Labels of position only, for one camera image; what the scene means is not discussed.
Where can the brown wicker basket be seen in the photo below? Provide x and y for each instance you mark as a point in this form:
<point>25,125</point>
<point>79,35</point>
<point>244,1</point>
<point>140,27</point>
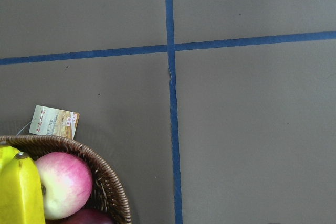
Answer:
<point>107,195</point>

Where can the dark purple mango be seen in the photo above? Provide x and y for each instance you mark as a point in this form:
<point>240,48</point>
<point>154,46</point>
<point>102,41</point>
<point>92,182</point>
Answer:
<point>89,216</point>

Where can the yellow banana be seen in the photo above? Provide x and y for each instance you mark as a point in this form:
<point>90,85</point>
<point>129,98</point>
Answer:
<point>7,153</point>
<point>21,192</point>

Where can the paper price tag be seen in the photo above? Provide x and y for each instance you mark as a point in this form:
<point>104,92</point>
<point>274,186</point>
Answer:
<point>54,122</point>

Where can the pink white apple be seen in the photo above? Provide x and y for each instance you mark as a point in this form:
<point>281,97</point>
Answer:
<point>67,184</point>

